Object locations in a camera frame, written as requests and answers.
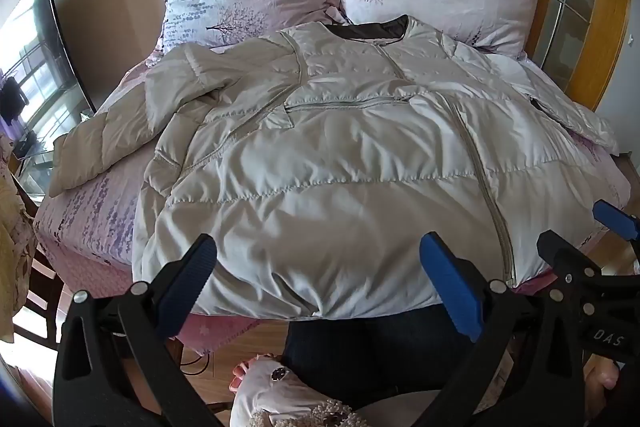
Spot white puffer jacket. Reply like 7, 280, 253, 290
48, 14, 623, 320

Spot person's white beaded top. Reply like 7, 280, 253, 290
230, 353, 386, 427

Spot bed with pink floral sheet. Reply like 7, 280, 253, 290
32, 32, 640, 358

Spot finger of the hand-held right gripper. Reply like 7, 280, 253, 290
592, 201, 640, 258
537, 231, 606, 293

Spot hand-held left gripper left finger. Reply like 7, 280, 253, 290
52, 233, 236, 427

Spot dark wooden chair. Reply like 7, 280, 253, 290
15, 187, 68, 358

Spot wall mirror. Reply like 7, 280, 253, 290
0, 0, 97, 148

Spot person's dark pants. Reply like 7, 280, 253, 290
282, 302, 481, 413

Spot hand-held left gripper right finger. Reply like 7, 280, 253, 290
400, 232, 588, 427

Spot person's right hand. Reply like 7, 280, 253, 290
585, 356, 622, 414

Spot yellow floral cloth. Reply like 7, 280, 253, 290
0, 127, 37, 343

